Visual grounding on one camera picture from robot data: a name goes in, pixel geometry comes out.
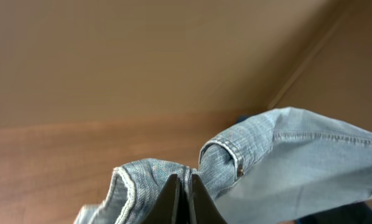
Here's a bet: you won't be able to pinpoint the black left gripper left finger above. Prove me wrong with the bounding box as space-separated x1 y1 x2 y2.
141 174 181 224

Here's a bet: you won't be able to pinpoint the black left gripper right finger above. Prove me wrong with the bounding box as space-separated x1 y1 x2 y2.
188 174 227 224

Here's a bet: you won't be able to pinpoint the light blue denim shorts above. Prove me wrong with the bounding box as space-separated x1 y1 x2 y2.
75 107 372 223

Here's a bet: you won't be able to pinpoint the black folded shirt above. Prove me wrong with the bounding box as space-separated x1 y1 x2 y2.
295 202 372 224

